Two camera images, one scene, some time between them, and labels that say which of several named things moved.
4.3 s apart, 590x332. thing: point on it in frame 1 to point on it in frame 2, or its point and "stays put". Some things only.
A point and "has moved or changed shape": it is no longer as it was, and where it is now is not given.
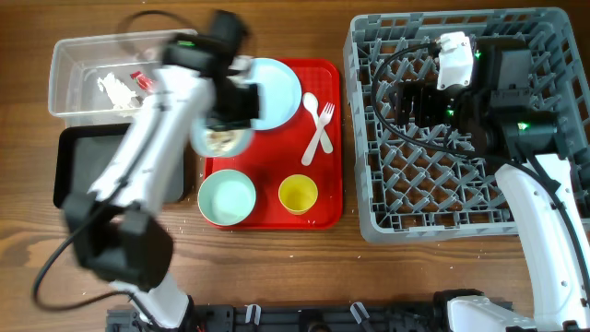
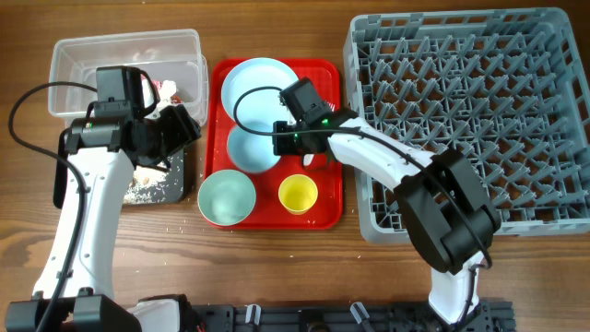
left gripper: x=221 y=118 to x=182 y=128
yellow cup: x=298 y=194 stays put
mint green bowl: x=227 y=197 stays put
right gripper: x=424 y=94 to x=283 y=147
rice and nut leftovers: x=221 y=141 has moved or changed shape
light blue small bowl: x=218 y=143 to x=250 y=152
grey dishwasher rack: x=423 y=183 stays put
